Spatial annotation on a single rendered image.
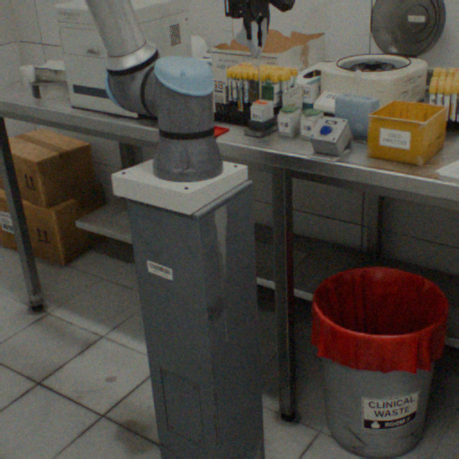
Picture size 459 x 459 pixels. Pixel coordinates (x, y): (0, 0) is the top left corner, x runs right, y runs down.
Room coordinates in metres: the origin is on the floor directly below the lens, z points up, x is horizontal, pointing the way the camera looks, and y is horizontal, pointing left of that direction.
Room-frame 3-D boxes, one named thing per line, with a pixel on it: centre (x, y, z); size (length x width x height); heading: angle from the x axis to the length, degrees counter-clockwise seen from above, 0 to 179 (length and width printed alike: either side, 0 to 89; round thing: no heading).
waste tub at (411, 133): (1.46, -0.43, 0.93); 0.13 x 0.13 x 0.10; 52
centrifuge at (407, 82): (1.83, -0.42, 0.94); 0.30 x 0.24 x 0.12; 134
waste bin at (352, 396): (1.52, -0.40, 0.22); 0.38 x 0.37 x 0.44; 53
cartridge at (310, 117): (1.61, -0.23, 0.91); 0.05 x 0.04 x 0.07; 143
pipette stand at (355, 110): (1.59, -0.34, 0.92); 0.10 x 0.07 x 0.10; 48
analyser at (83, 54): (2.04, 0.24, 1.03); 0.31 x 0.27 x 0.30; 53
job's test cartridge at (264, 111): (1.68, -0.12, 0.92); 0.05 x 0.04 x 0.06; 140
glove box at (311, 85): (1.96, -0.31, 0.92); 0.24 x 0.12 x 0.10; 143
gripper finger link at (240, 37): (1.68, -0.08, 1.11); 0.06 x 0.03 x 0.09; 50
